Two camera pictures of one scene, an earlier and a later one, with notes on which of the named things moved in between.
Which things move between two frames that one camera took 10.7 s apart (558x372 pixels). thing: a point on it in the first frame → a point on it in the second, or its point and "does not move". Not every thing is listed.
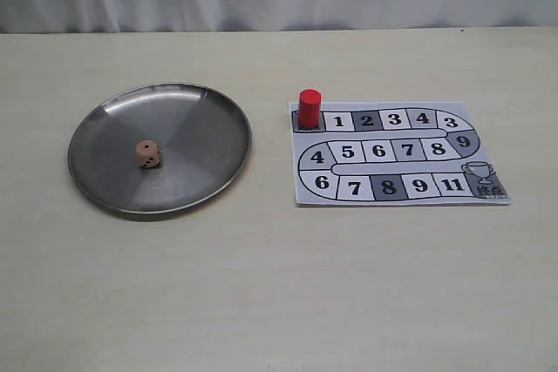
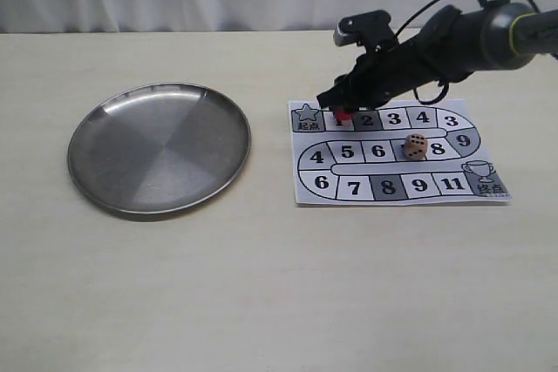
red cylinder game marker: (309, 108) → (343, 118)
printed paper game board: (398, 152) does not move
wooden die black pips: (147, 153) → (415, 146)
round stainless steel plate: (159, 148) does not move
